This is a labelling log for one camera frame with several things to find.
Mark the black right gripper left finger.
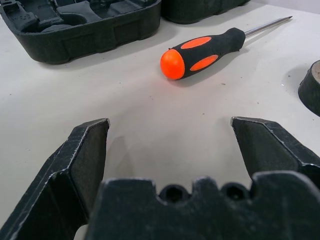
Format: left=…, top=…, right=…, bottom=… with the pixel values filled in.
left=0, top=117, right=111, bottom=240

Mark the black and orange tape measure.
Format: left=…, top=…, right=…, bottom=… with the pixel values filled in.
left=297, top=59, right=320, bottom=117

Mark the orange and black screwdriver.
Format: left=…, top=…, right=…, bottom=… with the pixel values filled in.
left=159, top=15, right=294, bottom=81

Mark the black tool case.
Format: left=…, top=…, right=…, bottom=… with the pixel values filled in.
left=0, top=0, right=251, bottom=66

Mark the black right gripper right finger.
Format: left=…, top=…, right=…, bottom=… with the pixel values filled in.
left=229, top=116, right=320, bottom=191

